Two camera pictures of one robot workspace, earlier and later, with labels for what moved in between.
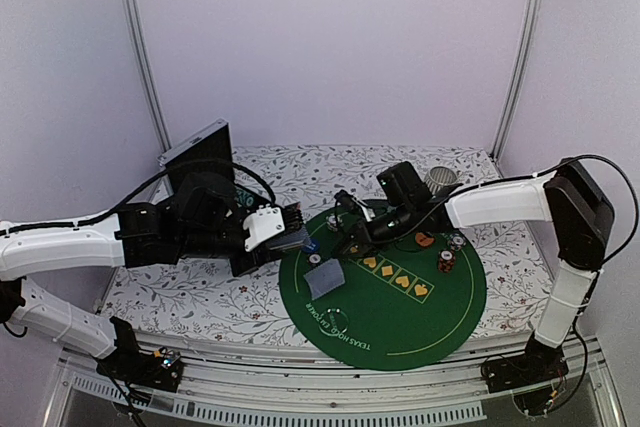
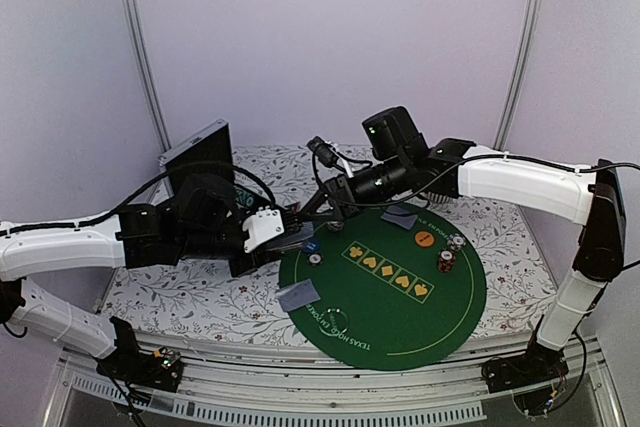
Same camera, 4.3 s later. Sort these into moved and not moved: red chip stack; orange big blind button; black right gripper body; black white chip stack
Moved: black right gripper body
Not moved: black white chip stack; red chip stack; orange big blind button
